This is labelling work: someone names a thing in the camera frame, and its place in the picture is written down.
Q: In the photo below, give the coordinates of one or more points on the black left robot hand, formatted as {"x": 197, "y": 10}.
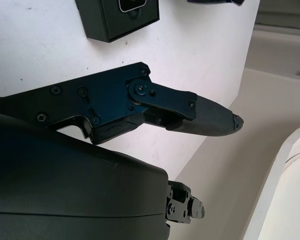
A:
{"x": 215, "y": 1}

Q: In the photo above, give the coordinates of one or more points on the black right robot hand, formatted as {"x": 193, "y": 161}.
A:
{"x": 65, "y": 187}

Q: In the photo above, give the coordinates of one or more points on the small white black camera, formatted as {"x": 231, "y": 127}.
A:
{"x": 132, "y": 4}

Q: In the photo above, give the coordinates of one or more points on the black open box base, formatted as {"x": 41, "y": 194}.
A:
{"x": 95, "y": 25}

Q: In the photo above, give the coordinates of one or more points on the white rounded background object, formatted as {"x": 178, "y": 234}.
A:
{"x": 297, "y": 200}

